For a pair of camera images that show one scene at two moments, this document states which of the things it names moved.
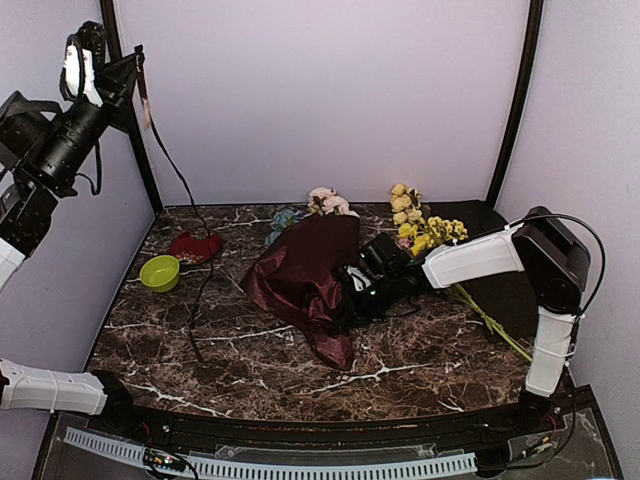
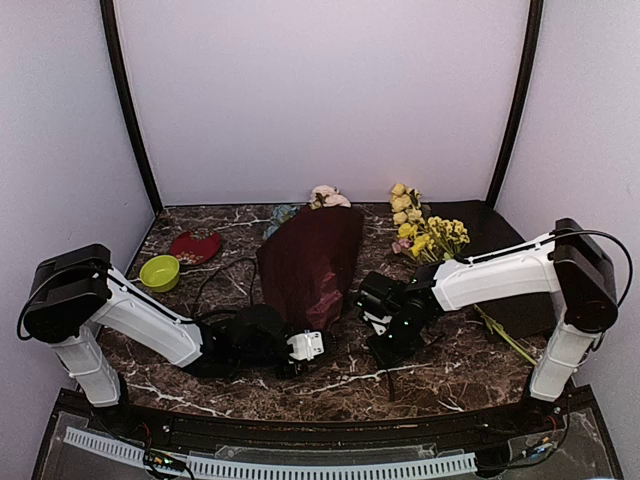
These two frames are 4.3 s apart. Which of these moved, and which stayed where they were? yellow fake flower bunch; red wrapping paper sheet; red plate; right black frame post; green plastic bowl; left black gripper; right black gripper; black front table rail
Moved: right black gripper; left black gripper; red wrapping paper sheet
Stayed: green plastic bowl; black front table rail; red plate; right black frame post; yellow fake flower bunch
